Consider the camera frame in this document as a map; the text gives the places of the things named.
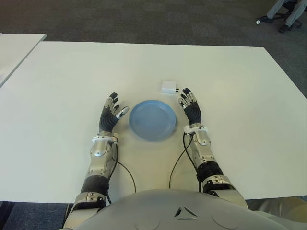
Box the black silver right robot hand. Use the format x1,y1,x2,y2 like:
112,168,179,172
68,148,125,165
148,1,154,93
177,87,202,126

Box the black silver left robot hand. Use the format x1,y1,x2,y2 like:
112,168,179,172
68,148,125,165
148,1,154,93
99,92,130,133

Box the white charger block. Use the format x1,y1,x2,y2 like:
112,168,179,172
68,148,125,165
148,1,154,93
160,80,180,96

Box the blue plastic plate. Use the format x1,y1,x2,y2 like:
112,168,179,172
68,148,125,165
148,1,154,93
129,99,178,142

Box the silver robot torso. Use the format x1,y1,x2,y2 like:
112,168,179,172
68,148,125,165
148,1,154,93
71,188,300,230

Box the white side table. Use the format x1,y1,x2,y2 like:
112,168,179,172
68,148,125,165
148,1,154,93
0,33,47,88

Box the black office chair base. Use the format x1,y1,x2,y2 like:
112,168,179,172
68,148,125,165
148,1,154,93
260,0,303,27

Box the seated person in grey trousers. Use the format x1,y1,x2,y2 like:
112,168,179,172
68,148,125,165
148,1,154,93
266,0,307,33

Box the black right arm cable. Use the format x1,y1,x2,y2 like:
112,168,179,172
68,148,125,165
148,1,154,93
169,131,204,192

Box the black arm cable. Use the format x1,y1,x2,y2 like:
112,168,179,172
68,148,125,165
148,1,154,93
169,131,204,192
105,138,136,206

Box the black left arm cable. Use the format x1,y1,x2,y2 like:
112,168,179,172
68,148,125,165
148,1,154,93
105,138,136,206

